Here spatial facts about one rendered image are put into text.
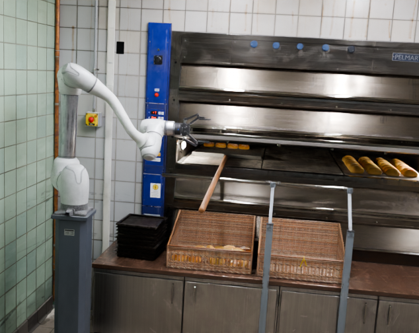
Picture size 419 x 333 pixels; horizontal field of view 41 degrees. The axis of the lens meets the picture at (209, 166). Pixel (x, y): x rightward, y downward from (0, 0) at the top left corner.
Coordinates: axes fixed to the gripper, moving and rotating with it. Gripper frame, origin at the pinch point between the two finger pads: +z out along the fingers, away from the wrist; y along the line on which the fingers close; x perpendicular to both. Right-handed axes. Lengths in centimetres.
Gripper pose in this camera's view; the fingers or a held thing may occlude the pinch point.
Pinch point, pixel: (208, 131)
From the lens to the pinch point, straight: 341.9
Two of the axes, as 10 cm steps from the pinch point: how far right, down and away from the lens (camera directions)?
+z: 9.9, 0.7, -1.0
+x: -1.1, 1.6, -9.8
